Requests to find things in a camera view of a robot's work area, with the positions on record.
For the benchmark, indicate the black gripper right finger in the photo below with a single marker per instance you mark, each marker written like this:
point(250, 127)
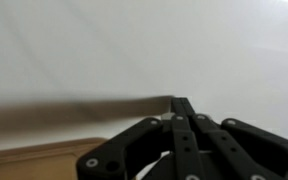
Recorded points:
point(237, 146)

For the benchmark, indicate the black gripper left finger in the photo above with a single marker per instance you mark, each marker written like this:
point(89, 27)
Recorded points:
point(184, 143)

